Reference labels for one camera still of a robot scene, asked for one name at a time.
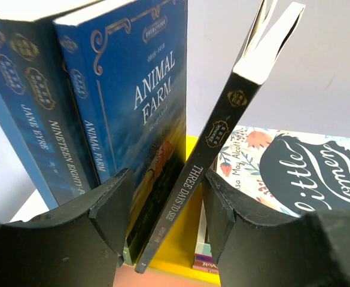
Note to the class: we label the blue yellow wooden bookshelf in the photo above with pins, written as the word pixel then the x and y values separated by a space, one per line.
pixel 20 189

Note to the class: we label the Little Women floral book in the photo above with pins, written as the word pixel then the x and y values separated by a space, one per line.
pixel 287 172

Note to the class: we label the teal book in stack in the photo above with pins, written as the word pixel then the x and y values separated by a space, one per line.
pixel 203 249

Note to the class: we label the red pink bottom book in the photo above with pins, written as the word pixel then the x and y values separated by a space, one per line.
pixel 207 270

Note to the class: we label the Animal Farm blue book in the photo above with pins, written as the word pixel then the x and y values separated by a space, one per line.
pixel 127 61

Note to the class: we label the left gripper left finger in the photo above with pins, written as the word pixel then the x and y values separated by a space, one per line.
pixel 76 244

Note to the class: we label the Three Days to See book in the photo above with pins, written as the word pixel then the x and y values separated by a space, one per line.
pixel 256 59

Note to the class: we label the Jane Eyre blue book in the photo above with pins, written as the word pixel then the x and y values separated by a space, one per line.
pixel 21 107

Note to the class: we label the Nineteen Eighty-Four dark book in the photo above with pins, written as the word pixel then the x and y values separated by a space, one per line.
pixel 29 29

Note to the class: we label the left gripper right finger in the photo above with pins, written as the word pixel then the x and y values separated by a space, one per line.
pixel 254 245

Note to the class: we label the purple Roald Dahl book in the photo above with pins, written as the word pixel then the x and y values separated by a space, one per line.
pixel 204 261

